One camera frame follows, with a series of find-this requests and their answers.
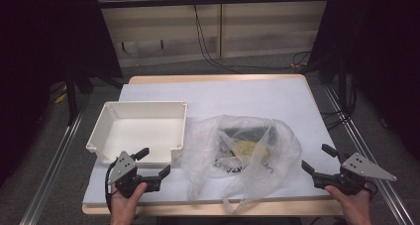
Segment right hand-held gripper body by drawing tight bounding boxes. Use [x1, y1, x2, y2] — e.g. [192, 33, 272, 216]
[312, 152, 397, 196]

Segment black curtain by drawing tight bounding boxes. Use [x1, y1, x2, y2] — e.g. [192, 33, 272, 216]
[0, 0, 124, 188]
[311, 0, 420, 162]

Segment left hand-held gripper cable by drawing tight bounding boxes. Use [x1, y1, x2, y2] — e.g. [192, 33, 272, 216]
[104, 160, 120, 214]

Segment person's left hand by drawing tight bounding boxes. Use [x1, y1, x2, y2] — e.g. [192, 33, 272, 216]
[109, 181, 149, 219]

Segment black hanging cable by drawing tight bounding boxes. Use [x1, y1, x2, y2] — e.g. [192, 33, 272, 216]
[192, 5, 295, 74]

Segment aluminium floor rail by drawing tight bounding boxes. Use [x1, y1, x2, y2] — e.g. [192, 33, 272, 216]
[322, 84, 415, 225]
[19, 94, 91, 225]

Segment hand-held gripper cable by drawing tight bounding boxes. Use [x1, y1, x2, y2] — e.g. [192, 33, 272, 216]
[104, 160, 120, 214]
[365, 180, 379, 199]

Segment black horizontal bar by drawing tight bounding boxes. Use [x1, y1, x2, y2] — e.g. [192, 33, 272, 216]
[98, 0, 332, 10]

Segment white plastic bin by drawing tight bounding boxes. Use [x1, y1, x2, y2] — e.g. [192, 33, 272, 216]
[85, 100, 188, 169]

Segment black box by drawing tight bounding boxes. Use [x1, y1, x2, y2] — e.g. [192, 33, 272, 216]
[219, 125, 278, 148]

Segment yellow packet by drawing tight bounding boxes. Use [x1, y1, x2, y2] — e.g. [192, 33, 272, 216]
[231, 139, 270, 164]

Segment person's right hand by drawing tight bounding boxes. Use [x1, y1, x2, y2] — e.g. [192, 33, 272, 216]
[325, 184, 372, 219]

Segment black floor cables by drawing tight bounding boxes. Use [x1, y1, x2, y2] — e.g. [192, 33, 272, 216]
[320, 77, 360, 131]

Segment black stand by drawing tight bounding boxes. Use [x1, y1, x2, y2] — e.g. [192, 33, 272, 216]
[64, 64, 124, 126]
[305, 51, 352, 112]

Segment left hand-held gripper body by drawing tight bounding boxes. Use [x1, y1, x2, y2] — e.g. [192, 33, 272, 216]
[108, 151, 162, 199]

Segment translucent plastic bag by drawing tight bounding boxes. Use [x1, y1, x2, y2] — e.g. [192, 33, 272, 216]
[179, 114, 303, 215]

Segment right hand-held gripper cable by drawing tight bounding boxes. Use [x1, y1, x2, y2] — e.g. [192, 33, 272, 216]
[365, 180, 379, 199]

